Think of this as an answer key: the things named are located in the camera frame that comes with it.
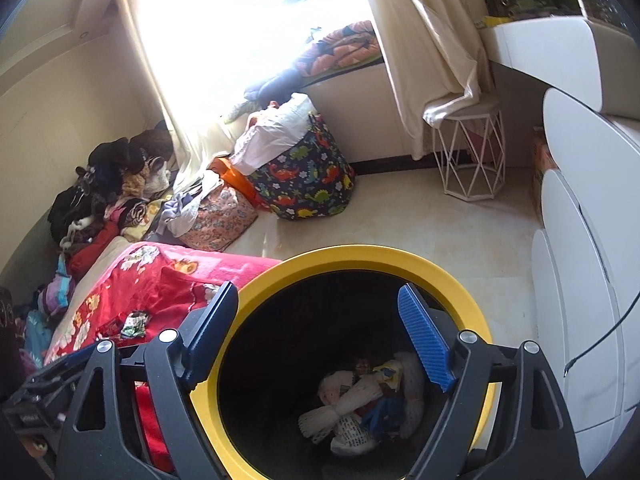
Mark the light purple cloth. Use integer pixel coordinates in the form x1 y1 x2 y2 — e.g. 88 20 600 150
155 170 226 236

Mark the yellow rimmed trash bin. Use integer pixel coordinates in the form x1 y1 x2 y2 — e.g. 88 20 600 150
192 244 503 480

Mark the small yellow white wrapper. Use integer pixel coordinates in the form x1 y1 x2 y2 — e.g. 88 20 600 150
372 360 403 388

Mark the orange bag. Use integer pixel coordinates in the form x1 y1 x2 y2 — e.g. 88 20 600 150
210 156 273 211

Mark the dinosaur print hamper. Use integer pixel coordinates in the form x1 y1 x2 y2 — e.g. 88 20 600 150
247 112 356 221

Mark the purple striped cloth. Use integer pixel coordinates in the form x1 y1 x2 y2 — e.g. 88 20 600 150
37 257 76 316

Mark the red floral blanket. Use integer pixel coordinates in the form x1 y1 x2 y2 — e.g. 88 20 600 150
44 241 283 476

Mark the cream curtain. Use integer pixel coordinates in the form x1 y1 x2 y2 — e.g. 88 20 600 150
117 0 281 196
352 0 496 128

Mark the clear storage basket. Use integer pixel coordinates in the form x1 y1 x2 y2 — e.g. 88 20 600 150
575 0 631 26

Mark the white printed plastic bag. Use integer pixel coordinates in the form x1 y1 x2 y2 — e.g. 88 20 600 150
330 410 381 456

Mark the white wire stool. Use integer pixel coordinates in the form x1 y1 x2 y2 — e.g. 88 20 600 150
432 97 507 203

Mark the dark camouflage bag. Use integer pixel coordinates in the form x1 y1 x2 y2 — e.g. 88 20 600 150
484 0 581 18

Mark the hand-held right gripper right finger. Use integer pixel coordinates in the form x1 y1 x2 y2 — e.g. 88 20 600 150
397 282 586 480

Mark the white laundry in hamper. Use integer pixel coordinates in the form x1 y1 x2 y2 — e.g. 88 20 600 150
230 92 321 173

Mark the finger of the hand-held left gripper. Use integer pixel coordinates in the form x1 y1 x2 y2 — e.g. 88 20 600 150
5 351 95 429

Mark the red garment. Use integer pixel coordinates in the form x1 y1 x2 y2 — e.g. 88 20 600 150
67 220 121 281

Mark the small crumpled snack wrapper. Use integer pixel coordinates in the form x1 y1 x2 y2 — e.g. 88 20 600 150
121 312 149 341

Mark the black cable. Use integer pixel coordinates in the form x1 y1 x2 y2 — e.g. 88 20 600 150
562 280 640 378

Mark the floral fabric bag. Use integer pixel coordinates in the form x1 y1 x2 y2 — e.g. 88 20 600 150
177 185 260 252

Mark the white window bench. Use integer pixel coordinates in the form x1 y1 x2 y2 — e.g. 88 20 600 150
305 60 436 171

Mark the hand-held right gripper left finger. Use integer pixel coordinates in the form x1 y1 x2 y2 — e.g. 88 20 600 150
55 281 240 480

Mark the white foam net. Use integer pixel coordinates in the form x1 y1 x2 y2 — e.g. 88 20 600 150
298 371 386 445
395 351 426 426

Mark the orange box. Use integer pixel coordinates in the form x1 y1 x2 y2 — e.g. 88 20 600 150
530 132 556 221

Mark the beige bed sheet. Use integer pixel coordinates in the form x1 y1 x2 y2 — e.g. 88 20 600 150
65 235 136 321

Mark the window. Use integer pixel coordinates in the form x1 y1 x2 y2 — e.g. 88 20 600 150
135 0 373 96

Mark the dark jacket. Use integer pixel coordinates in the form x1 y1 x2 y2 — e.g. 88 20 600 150
244 67 306 106

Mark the teal cloth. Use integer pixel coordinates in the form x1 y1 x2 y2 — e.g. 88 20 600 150
22 310 53 366

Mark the orange patterned quilt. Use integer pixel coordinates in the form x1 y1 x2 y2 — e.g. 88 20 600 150
295 20 383 78

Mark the white desk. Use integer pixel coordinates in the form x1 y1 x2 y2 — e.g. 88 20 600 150
480 15 640 476

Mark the pile of dark clothes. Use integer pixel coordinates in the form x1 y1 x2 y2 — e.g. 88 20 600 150
47 130 176 241

